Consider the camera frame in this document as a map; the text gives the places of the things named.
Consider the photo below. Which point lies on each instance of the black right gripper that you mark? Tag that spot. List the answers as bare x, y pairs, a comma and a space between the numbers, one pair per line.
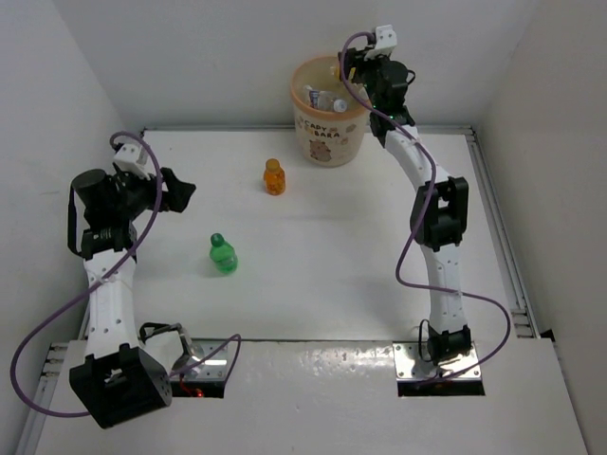
355, 58

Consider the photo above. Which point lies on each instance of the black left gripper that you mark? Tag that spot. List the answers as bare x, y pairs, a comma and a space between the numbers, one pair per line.
175, 198

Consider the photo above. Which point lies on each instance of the clear bottle orange blue label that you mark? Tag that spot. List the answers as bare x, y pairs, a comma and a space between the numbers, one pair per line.
339, 106

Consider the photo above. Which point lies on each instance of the blue label Pocari bottle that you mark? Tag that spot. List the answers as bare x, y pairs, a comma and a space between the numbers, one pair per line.
313, 96

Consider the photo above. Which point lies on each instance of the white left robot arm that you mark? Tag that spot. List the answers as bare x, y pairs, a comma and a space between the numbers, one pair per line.
126, 369

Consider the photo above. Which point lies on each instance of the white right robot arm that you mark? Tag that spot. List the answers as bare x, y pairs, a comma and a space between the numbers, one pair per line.
439, 216

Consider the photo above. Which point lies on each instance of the beige capybara plastic bin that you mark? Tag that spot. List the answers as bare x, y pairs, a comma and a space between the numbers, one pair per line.
326, 138

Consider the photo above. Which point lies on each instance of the green plastic bottle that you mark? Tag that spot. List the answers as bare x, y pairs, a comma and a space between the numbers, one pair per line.
223, 254

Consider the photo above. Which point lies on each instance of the orange juice bottle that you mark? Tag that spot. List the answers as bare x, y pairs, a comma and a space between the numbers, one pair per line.
274, 177

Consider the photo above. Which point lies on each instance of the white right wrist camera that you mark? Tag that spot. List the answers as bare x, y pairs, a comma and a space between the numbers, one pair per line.
384, 44

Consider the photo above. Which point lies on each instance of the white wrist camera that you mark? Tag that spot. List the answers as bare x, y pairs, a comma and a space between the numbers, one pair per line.
384, 44
132, 159

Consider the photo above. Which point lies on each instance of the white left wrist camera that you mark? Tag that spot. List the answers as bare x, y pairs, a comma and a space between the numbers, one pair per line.
132, 159

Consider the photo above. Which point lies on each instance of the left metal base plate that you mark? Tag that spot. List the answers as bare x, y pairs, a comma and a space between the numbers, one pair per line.
213, 369

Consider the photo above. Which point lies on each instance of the metal base plate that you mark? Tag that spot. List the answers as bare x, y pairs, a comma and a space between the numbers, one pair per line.
213, 369
411, 367

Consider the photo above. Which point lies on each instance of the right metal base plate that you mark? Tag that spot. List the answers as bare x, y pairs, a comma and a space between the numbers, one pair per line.
411, 367

